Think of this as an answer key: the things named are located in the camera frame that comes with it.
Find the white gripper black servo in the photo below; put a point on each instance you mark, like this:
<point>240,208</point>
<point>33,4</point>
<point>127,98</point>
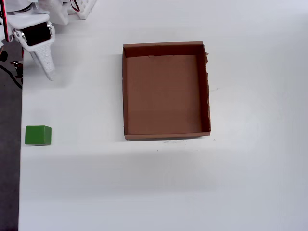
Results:
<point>36,34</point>

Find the green cube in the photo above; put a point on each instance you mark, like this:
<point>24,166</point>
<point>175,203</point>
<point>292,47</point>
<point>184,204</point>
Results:
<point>38,136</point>

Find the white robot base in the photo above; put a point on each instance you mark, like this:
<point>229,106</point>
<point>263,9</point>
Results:
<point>84,10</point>

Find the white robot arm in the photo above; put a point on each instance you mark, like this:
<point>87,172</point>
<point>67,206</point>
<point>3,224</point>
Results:
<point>48,7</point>

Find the brown cardboard box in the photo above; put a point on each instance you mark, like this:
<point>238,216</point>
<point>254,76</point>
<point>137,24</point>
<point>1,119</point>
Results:
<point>163,96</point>

